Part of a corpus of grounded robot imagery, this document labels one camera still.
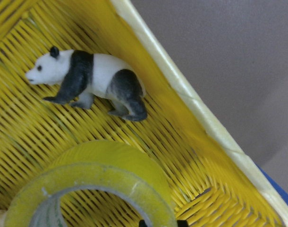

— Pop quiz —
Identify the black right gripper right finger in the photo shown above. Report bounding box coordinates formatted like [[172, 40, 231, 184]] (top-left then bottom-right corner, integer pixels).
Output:
[[177, 220, 187, 227]]

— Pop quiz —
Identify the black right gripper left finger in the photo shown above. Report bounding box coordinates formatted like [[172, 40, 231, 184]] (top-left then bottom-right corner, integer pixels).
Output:
[[138, 219, 147, 227]]

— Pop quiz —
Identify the yellow transparent tape roll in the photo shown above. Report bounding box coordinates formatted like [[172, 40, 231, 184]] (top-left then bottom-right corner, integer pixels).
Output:
[[4, 140, 177, 227]]

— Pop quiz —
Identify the yellow woven plastic basket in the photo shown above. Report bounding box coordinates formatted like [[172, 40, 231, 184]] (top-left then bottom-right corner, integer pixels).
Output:
[[0, 0, 288, 227]]

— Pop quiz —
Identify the toy panda figurine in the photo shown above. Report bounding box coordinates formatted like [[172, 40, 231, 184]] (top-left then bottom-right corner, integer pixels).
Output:
[[25, 46, 148, 122]]

